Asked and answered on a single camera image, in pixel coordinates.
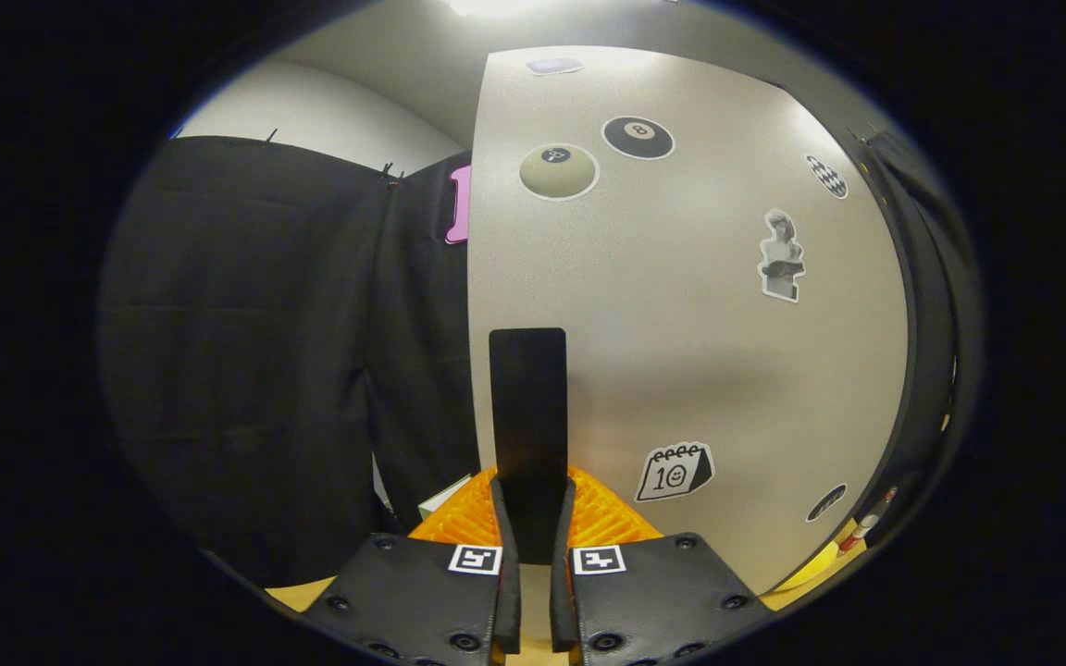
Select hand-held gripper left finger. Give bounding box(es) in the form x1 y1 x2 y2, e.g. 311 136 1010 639
297 467 523 666

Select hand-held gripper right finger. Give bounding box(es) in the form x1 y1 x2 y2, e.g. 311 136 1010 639
549 467 775 666

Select green book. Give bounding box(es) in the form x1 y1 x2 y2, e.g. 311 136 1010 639
418 474 475 521

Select yellow corn toy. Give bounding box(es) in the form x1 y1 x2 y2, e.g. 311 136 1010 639
778 541 839 593

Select black backdrop cloth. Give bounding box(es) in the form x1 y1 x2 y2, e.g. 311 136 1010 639
98 129 985 588

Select large ceiling light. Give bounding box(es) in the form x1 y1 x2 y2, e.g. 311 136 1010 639
445 0 534 18

